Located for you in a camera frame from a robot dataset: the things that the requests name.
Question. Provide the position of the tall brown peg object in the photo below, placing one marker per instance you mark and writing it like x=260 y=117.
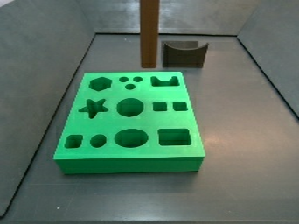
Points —
x=148 y=32

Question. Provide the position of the green shape sorter block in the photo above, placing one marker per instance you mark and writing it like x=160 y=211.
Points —
x=131 y=124

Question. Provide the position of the dark grey curved block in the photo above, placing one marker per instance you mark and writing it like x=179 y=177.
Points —
x=184 y=54

